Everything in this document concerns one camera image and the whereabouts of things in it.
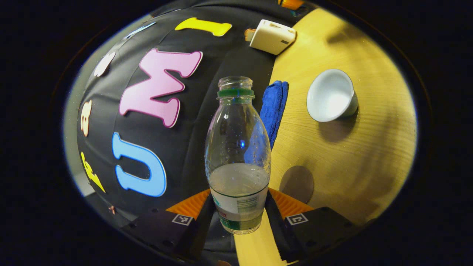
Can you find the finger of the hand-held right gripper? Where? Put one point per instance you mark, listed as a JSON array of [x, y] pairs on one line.
[[292, 3]]

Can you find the black backdrop cloth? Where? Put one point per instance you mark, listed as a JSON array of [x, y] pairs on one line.
[[192, 147]]

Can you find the grey-blue teacup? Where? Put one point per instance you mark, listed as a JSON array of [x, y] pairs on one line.
[[330, 95]]

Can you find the toasted bread slice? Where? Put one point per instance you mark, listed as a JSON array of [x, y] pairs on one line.
[[249, 34]]

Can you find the clear plastic water bottle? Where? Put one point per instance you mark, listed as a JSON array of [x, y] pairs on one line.
[[236, 147]]

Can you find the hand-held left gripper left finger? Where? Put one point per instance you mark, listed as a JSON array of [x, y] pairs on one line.
[[203, 229]]

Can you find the white toaster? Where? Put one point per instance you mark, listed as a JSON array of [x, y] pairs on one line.
[[272, 37]]

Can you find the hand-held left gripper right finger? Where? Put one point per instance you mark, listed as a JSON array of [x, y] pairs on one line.
[[277, 232]]

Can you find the small orange clip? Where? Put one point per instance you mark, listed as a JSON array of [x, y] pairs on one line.
[[112, 210]]

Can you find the blue folded towel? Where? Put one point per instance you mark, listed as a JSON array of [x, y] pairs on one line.
[[275, 107]]

